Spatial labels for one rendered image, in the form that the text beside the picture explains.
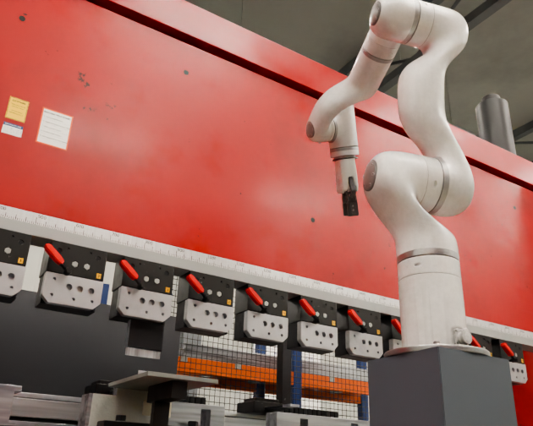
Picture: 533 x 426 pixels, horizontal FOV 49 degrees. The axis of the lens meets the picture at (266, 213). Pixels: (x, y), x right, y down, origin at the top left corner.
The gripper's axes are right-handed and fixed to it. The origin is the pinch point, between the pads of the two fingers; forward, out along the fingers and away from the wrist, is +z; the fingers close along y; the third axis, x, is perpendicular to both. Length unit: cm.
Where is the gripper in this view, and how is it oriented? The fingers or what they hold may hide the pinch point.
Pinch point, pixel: (350, 210)
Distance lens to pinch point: 176.4
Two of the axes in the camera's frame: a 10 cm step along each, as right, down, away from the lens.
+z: 1.1, 9.9, 0.2
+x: 9.9, -1.1, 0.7
